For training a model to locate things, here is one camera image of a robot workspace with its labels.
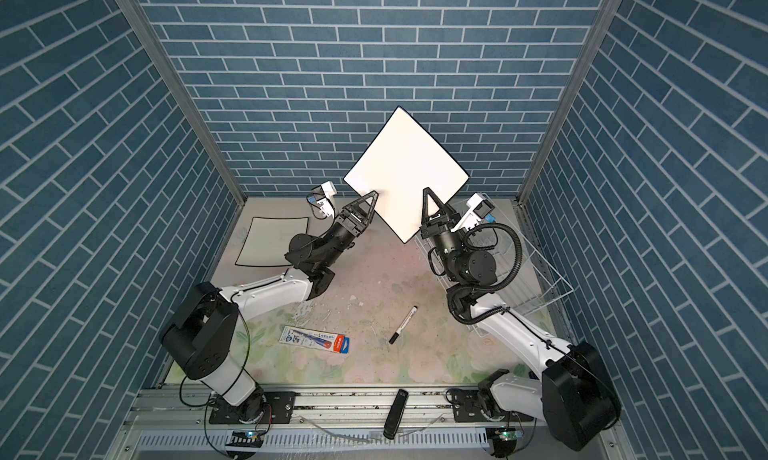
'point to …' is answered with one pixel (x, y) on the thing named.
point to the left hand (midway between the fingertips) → (379, 200)
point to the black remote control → (396, 412)
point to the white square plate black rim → (268, 240)
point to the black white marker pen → (403, 324)
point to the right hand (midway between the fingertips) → (422, 189)
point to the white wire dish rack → (537, 280)
